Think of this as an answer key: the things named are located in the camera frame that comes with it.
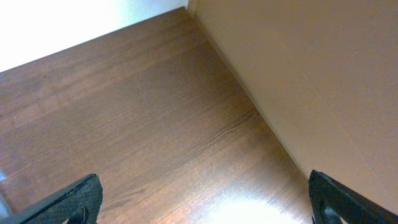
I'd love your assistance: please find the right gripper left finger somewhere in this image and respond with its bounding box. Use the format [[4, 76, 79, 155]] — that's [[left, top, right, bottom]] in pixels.
[[1, 174, 103, 224]]

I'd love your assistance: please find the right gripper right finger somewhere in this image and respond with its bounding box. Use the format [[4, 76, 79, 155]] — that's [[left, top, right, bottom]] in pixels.
[[308, 170, 397, 224]]

